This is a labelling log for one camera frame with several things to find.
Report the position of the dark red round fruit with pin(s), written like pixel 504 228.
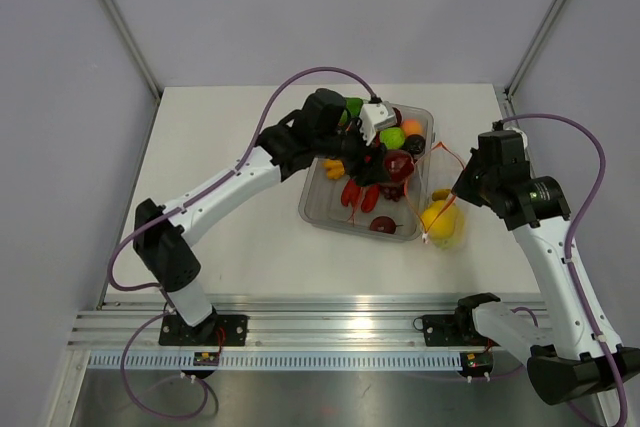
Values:
pixel 384 224

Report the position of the dark red grape bunch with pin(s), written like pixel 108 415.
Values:
pixel 392 192

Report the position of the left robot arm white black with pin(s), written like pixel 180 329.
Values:
pixel 322 127

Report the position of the left aluminium frame post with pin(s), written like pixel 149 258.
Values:
pixel 121 27

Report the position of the orange peach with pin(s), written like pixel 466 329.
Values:
pixel 412 127

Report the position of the dark red fruit at edge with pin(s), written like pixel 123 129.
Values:
pixel 398 116

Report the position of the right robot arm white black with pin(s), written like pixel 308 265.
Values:
pixel 581 354

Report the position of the green bell pepper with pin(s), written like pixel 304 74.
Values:
pixel 352 109

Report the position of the clear zip bag orange zipper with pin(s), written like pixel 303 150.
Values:
pixel 439 168

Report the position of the aluminium frame post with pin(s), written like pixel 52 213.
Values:
pixel 121 27
pixel 542 34

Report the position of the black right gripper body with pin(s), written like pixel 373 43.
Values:
pixel 475 183

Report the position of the red crayfish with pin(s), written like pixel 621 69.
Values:
pixel 360 198

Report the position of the red apple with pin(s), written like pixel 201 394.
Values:
pixel 399 165

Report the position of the yellow lemon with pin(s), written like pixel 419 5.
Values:
pixel 440 220

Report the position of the black shiny fruit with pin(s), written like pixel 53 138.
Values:
pixel 415 145

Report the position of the aluminium mounting rail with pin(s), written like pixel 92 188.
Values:
pixel 286 323

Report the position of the yellow banana bunch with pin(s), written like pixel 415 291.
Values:
pixel 440 195

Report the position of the yellow ginger root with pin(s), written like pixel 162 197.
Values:
pixel 334 169

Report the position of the light green wrinkled fruit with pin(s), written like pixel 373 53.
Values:
pixel 392 138

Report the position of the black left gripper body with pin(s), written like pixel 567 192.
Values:
pixel 353 153

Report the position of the white slotted cable duct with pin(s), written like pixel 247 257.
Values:
pixel 277 361

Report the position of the clear plastic food bin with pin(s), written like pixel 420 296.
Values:
pixel 320 206

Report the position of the right aluminium frame post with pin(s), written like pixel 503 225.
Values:
pixel 542 34

